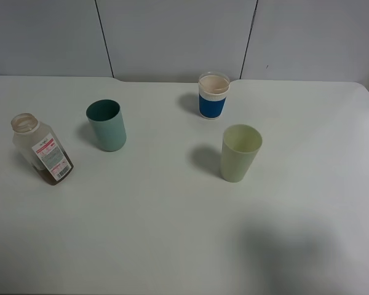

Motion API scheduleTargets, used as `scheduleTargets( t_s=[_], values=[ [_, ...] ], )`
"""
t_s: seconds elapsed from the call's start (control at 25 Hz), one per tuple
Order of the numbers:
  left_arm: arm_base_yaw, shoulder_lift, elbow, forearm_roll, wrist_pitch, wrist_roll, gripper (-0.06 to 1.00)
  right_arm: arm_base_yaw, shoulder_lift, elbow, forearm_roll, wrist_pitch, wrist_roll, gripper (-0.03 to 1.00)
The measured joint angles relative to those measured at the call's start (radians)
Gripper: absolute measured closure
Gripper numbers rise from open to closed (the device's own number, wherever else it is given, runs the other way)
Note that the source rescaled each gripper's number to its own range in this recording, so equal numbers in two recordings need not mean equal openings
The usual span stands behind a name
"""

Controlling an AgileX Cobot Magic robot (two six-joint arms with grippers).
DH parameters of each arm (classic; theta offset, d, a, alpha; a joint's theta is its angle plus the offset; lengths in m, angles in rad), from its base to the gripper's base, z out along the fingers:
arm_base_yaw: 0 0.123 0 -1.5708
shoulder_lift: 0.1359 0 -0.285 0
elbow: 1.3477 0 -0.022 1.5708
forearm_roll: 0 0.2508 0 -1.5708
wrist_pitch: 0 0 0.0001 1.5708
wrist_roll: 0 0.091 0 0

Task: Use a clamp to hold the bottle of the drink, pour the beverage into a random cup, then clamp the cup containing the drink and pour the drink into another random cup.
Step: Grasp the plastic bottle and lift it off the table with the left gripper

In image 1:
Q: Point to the pale green plastic cup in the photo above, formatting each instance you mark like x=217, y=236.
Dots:
x=240, y=146

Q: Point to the clear plastic drink bottle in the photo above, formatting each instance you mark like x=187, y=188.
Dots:
x=40, y=147

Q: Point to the blue sleeved paper cup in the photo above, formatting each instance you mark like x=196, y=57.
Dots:
x=213, y=91

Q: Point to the teal plastic cup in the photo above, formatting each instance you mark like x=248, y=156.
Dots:
x=106, y=119

